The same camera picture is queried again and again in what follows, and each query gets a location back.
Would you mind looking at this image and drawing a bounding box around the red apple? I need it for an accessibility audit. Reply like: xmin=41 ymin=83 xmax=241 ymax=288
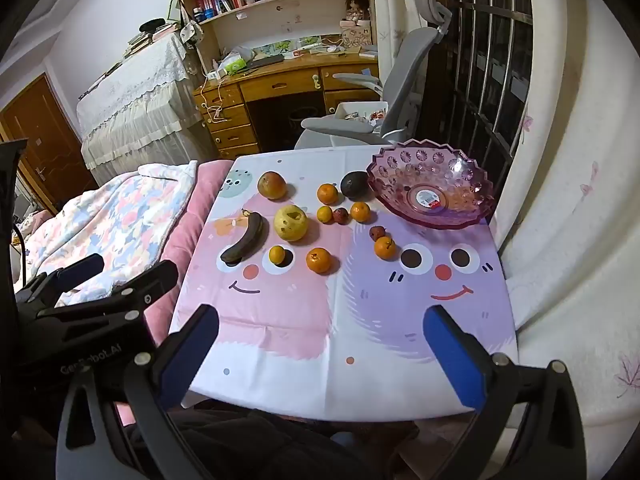
xmin=257 ymin=171 xmax=288 ymax=201

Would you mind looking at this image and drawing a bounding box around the dark avocado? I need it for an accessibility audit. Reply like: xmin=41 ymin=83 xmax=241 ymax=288
xmin=340 ymin=171 xmax=372 ymax=197

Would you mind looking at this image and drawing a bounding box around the purple glass bowl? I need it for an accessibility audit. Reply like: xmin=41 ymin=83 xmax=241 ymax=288
xmin=366 ymin=138 xmax=497 ymax=231

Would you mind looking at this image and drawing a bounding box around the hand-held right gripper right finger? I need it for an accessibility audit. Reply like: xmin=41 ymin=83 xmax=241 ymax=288
xmin=422 ymin=304 xmax=587 ymax=480

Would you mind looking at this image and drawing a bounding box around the cartoon printed tablecloth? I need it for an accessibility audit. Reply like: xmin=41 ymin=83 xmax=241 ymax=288
xmin=169 ymin=147 xmax=521 ymax=423

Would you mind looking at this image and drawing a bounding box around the wooden door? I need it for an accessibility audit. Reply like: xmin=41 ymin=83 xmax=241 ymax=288
xmin=0 ymin=72 xmax=98 ymax=211

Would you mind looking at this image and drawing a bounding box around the wooden bookshelf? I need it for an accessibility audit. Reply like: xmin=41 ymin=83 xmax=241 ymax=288
xmin=170 ymin=0 xmax=376 ymax=61

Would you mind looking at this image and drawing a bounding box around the white flowered curtain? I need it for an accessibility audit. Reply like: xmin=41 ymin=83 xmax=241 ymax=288
xmin=492 ymin=0 xmax=640 ymax=441

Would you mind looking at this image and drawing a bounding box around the yellow pear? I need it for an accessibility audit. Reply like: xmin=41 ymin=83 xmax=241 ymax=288
xmin=273 ymin=204 xmax=309 ymax=242

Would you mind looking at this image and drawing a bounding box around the dark overripe banana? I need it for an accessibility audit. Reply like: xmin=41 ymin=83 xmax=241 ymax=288
xmin=220 ymin=208 xmax=265 ymax=267

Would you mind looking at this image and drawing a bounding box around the large orange tangerine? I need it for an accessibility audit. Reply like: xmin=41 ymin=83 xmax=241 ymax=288
xmin=306 ymin=247 xmax=333 ymax=275

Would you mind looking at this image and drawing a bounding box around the lace covered piano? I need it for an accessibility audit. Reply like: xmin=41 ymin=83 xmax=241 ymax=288
xmin=75 ymin=35 xmax=217 ymax=187

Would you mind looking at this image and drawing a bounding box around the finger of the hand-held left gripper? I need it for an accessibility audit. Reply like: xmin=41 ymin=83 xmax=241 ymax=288
xmin=15 ymin=254 xmax=106 ymax=307
xmin=36 ymin=260 xmax=180 ymax=334

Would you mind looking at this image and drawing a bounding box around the wooden desk with drawers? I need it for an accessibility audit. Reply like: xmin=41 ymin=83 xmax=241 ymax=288
xmin=192 ymin=55 xmax=381 ymax=158

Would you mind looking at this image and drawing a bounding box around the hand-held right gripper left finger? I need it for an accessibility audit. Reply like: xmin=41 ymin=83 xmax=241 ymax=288
xmin=55 ymin=304 xmax=221 ymax=480

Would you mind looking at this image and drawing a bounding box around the metal window grille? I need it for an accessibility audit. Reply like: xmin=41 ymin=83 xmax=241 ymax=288
xmin=420 ymin=0 xmax=535 ymax=196

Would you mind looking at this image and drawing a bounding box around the white charger cable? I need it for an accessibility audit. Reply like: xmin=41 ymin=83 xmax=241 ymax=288
xmin=199 ymin=72 xmax=228 ymax=123

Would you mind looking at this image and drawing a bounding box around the doll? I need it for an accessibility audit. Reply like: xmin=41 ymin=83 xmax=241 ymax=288
xmin=344 ymin=0 xmax=372 ymax=25

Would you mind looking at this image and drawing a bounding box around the grey office chair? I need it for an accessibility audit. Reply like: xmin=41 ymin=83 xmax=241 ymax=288
xmin=293 ymin=0 xmax=453 ymax=151

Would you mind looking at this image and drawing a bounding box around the floral blanket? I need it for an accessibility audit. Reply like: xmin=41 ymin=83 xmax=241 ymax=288
xmin=10 ymin=160 xmax=198 ymax=307

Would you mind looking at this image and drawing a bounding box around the pink quilt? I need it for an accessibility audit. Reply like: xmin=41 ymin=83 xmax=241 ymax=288
xmin=142 ymin=160 xmax=236 ymax=348

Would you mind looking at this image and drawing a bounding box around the black cable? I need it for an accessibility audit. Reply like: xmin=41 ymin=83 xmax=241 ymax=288
xmin=9 ymin=217 xmax=28 ymax=283

